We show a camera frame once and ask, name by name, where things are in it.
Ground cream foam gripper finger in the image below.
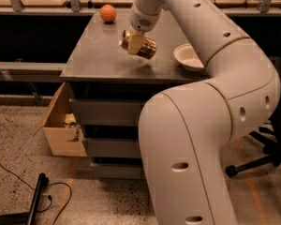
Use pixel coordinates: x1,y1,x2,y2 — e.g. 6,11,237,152
127,34,145,55

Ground orange drink can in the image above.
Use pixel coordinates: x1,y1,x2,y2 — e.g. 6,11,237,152
119,30,157,59

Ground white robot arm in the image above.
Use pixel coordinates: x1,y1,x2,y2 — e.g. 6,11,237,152
130,0,281,225

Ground orange fruit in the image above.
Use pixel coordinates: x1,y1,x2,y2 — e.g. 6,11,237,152
99,5,117,23

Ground white paper bowl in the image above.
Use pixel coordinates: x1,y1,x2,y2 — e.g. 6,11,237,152
173,43,204,72

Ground grey drawer cabinet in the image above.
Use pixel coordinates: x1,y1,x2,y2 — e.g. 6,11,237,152
62,8,208,167

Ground top grey drawer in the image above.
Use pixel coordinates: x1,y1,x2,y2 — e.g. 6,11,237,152
69,98,142,127

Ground grey drawer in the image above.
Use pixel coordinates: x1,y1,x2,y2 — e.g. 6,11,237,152
69,98,142,127
91,163,143,180
82,138,141,158

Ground open cardboard box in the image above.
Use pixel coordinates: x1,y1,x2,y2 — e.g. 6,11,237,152
34,83,87,157

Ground middle grey drawer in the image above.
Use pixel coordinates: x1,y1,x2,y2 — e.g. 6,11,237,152
82,138,141,158

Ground bottom grey drawer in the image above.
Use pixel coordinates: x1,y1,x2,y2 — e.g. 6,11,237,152
91,163,143,180

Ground black metal stand foot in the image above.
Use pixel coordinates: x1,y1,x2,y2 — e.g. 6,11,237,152
0,173,49,225

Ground grey metal rail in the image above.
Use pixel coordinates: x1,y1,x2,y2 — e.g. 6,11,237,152
0,62,66,83

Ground black floor cable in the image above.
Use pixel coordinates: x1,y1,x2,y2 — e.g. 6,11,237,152
0,156,73,225

